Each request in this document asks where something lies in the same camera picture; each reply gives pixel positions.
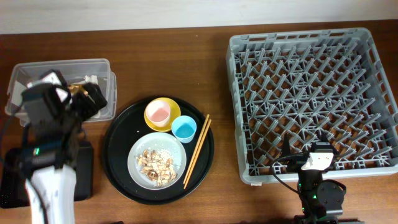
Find gold foil wrapper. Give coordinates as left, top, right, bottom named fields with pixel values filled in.
left=68, top=84, right=88, bottom=95

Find pink cup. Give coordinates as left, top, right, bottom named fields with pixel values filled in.
left=145, top=100, right=171, bottom=127

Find light blue cup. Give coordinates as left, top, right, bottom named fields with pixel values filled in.
left=172, top=115, right=197, bottom=144

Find white napkin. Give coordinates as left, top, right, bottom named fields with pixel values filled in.
left=75, top=75, right=101, bottom=119

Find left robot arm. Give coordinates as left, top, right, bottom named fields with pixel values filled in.
left=3, top=69, right=108, bottom=223

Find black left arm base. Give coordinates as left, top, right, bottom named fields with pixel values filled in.
left=1, top=141, right=93, bottom=209

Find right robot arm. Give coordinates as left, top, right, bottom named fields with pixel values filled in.
left=270, top=133, right=361, bottom=224

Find clear plastic waste bin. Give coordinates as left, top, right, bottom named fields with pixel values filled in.
left=5, top=58, right=117, bottom=122

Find grey dishwasher rack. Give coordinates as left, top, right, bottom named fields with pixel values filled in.
left=226, top=28, right=397, bottom=185

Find white label on bin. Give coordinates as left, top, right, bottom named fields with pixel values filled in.
left=11, top=81, right=27, bottom=106

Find grey plate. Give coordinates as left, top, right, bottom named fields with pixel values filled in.
left=127, top=133, right=187, bottom=190

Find food scraps on plate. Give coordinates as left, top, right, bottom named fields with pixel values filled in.
left=136, top=149, right=177, bottom=187

